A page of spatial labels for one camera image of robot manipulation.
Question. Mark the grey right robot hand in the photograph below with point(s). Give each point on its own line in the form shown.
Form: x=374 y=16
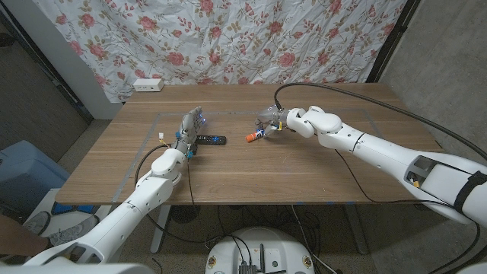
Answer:
x=272 y=118

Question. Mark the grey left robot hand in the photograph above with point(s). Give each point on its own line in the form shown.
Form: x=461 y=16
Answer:
x=188 y=131

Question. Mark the glue stick body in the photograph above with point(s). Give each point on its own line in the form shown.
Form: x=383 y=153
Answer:
x=259 y=133

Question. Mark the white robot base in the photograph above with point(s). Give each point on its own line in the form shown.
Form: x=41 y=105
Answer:
x=281 y=247

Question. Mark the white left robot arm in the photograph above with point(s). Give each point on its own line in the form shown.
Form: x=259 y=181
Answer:
x=125 y=213

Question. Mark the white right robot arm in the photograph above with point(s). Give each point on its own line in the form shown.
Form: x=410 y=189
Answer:
x=380 y=152

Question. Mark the black TV remote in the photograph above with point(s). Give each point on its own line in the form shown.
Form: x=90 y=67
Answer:
x=213 y=140

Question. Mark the white power strip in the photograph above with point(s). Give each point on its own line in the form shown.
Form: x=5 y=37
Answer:
x=148 y=85

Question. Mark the black round floor disc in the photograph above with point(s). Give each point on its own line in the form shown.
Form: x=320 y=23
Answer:
x=185 y=214

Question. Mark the floral backdrop sheet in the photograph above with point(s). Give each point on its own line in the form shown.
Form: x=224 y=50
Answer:
x=228 y=38

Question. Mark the white metal table leg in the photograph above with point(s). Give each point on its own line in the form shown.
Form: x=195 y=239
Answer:
x=357 y=228
x=160 y=228

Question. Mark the blue flat floor object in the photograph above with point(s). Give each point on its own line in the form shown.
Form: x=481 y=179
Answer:
x=74 y=208

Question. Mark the black backdrop stand pole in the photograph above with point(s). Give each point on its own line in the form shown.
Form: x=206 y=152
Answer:
x=394 y=38

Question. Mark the grey sneaker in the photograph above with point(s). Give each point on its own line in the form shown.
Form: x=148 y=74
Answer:
x=36 y=223
x=74 y=230

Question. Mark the blue plastic bin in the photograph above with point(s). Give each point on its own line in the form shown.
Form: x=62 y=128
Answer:
x=26 y=171

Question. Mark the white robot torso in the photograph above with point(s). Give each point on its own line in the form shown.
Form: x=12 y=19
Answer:
x=76 y=269

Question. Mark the person's bare leg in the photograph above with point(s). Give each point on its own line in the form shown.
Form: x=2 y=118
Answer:
x=19 y=237

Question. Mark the black frame bar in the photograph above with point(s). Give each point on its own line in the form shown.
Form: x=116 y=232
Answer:
x=48 y=66

